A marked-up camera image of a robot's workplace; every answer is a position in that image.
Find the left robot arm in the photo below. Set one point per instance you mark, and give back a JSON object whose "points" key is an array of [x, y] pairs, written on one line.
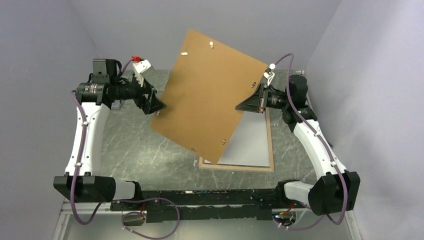
{"points": [[82, 181]]}

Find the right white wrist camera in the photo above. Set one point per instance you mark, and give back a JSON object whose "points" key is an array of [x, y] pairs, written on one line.
{"points": [[269, 74]]}

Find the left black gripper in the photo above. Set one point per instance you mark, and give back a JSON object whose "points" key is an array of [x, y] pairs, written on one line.
{"points": [[155, 103]]}

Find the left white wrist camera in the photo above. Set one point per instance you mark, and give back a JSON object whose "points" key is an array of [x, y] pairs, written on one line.
{"points": [[142, 68]]}

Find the brown backing board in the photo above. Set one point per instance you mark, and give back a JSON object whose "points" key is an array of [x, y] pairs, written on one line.
{"points": [[208, 80]]}

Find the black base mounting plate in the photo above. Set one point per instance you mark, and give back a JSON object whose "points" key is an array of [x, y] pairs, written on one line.
{"points": [[172, 205]]}

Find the printed photo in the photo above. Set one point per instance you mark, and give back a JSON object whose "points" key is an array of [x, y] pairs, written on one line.
{"points": [[248, 145]]}

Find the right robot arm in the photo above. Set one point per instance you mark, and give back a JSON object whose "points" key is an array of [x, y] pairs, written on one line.
{"points": [[336, 188]]}

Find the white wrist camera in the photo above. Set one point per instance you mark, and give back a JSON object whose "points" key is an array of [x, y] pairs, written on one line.
{"points": [[142, 68], [269, 74]]}

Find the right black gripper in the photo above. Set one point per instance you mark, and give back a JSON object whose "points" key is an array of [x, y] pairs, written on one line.
{"points": [[258, 102]]}

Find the wooden picture frame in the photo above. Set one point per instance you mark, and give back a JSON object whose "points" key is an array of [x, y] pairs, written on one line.
{"points": [[270, 145]]}

